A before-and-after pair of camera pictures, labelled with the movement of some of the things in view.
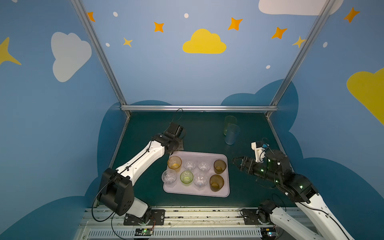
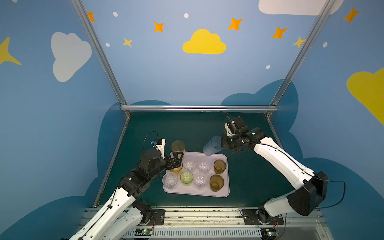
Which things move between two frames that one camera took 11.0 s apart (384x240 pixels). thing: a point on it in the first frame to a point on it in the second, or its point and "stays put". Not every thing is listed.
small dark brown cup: x=219 y=166 stays put
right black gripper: x=249 y=165 to x=225 y=142
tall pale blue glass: x=232 y=133 to x=213 y=146
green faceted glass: x=186 y=177 stays put
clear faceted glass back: x=204 y=166 stays put
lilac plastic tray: x=204 y=174 stays put
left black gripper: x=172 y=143 to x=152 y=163
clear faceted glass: x=189 y=165 stays put
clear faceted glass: x=169 y=177 stays put
